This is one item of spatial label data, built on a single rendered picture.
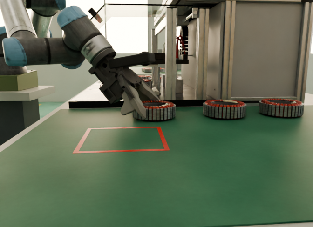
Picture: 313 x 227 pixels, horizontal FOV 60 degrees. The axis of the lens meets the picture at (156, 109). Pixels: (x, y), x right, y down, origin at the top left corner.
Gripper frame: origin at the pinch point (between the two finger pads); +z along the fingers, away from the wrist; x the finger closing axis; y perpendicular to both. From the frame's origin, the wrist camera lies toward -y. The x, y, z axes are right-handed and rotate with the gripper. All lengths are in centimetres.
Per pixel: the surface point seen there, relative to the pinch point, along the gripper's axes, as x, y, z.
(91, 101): -7.7, 17.8, -15.5
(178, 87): -34.3, 0.8, -2.9
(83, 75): -424, 248, -173
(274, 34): -30.2, -35.2, 4.4
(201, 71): -21.7, -11.7, -1.1
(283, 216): 38.8, -19.1, 17.7
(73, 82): -415, 271, -174
